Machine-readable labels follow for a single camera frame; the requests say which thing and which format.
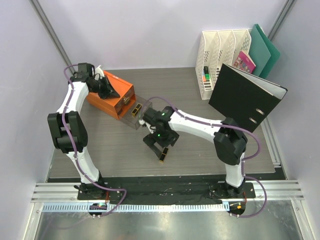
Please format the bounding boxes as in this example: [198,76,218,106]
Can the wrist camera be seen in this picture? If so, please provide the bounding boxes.
[77,62,96,77]
[142,107,162,127]

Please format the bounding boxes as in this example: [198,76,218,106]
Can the green orange highlighter markers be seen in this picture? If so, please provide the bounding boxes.
[202,66,211,83]

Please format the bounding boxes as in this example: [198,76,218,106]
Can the clear acrylic drawer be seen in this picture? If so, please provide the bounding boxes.
[119,95,153,130]
[121,94,136,111]

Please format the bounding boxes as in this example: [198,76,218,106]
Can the green folder front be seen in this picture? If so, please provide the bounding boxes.
[249,24,271,77]

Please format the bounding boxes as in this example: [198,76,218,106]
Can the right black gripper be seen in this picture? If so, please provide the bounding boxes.
[144,127,180,158]

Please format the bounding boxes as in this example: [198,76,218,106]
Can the green folder back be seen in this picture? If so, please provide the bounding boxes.
[256,24,281,79]

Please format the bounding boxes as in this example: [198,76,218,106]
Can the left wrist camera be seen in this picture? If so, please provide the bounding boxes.
[77,62,96,77]

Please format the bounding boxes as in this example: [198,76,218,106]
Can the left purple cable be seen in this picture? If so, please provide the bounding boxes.
[62,62,127,218]

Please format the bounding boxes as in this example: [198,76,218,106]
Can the white mesh file rack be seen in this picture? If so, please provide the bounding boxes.
[195,28,252,100]

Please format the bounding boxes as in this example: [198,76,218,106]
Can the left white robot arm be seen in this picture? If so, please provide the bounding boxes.
[47,73,111,200]

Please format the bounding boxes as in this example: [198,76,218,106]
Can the green folder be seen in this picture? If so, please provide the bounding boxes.
[256,24,281,79]
[249,24,271,77]

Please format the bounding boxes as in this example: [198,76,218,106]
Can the white slotted cable duct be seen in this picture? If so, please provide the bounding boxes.
[42,202,230,213]

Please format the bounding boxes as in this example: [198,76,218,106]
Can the pink booklet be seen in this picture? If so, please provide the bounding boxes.
[232,50,256,74]

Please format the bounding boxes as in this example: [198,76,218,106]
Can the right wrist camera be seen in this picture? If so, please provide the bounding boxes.
[142,107,162,127]

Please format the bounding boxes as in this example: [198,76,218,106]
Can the purple cable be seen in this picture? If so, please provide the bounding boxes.
[62,62,127,218]
[141,96,268,218]

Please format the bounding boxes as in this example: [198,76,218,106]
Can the black lever arch binder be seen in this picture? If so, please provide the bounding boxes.
[208,63,288,133]

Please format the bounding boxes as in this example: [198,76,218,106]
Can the orange drawer organizer box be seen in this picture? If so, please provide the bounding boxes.
[86,70,135,120]

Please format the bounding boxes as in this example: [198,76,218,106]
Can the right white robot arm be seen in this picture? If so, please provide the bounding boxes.
[139,106,248,198]

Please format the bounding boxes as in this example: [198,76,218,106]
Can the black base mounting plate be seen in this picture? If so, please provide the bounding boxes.
[74,175,256,205]

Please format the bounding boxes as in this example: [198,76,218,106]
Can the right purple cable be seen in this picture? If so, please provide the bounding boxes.
[141,96,268,218]

